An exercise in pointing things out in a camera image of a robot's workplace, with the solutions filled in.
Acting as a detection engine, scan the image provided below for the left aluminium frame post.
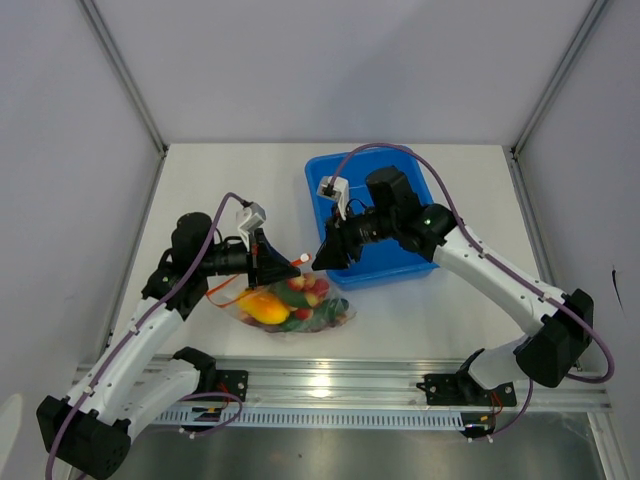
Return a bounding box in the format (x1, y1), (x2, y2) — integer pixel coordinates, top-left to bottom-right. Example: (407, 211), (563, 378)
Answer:
(76, 0), (168, 158)

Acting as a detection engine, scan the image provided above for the clear zip top bag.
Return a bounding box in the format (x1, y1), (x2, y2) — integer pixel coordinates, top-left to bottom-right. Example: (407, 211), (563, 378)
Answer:
(206, 253), (356, 334)

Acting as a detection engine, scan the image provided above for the aluminium frame post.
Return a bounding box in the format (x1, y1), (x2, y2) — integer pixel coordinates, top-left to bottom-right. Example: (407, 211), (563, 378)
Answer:
(509, 0), (614, 156)
(76, 0), (168, 158)

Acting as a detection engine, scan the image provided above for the right aluminium frame post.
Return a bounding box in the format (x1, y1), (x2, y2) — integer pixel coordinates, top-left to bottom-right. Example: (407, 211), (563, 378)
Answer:
(509, 0), (614, 156)

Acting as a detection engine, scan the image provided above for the orange mango slice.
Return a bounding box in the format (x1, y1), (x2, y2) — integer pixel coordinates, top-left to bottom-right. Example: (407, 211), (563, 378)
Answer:
(237, 291), (290, 325)

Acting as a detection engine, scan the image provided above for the blue plastic bin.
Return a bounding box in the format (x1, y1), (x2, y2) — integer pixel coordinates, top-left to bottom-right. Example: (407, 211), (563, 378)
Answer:
(305, 148), (438, 290)

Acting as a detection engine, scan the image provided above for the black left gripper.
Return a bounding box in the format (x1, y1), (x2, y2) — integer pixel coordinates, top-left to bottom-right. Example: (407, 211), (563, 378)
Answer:
(198, 228), (300, 290)

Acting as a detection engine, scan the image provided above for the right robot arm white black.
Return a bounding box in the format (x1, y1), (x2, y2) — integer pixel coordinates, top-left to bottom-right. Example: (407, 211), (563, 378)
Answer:
(312, 166), (593, 404)

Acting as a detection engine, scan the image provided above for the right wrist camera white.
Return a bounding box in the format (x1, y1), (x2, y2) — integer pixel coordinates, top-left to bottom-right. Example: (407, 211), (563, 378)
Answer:
(316, 176), (350, 220)

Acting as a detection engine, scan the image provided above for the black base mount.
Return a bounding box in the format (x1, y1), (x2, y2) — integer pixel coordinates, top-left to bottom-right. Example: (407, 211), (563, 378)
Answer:
(415, 349), (517, 407)
(172, 347), (249, 402)

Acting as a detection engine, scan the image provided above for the white slotted cable duct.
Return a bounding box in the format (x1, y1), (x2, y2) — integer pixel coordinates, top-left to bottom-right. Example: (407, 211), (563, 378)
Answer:
(154, 406), (465, 431)

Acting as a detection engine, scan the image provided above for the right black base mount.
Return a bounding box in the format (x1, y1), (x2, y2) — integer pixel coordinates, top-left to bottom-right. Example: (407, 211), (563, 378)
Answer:
(415, 349), (517, 407)

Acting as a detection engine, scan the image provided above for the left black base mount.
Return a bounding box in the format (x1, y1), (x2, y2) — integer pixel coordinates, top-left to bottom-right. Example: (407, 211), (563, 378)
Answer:
(172, 347), (249, 402)

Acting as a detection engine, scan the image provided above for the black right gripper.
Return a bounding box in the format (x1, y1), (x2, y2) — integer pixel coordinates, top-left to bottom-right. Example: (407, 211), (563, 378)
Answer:
(312, 204), (398, 273)

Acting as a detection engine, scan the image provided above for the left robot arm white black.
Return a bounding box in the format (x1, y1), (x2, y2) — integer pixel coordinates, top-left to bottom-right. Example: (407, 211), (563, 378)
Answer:
(36, 212), (300, 479)

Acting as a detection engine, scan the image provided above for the aluminium mounting rail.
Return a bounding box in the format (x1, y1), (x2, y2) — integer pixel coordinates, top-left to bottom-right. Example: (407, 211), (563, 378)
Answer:
(217, 356), (612, 413)

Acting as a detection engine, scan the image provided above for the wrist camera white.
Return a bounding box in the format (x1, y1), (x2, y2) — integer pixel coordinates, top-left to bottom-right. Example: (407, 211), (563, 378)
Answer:
(316, 176), (350, 220)
(236, 202), (267, 252)

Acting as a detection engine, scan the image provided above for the green cucumber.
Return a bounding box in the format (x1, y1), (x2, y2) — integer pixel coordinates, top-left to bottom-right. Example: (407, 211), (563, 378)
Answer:
(284, 297), (355, 326)

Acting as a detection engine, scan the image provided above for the red lychee bunch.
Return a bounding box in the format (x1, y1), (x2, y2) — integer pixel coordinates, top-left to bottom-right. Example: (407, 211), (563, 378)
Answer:
(285, 273), (330, 321)

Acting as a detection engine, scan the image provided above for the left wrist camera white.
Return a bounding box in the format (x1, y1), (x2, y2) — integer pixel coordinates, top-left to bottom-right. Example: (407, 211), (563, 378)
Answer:
(236, 202), (267, 252)

